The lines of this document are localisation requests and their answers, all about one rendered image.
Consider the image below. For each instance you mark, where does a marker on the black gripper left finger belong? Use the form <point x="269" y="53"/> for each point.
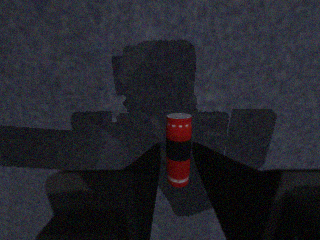
<point x="132" y="189"/>

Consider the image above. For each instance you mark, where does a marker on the red and black battery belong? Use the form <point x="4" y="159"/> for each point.
<point x="178" y="148"/>

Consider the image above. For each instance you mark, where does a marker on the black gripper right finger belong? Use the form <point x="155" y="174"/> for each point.
<point x="247" y="202"/>

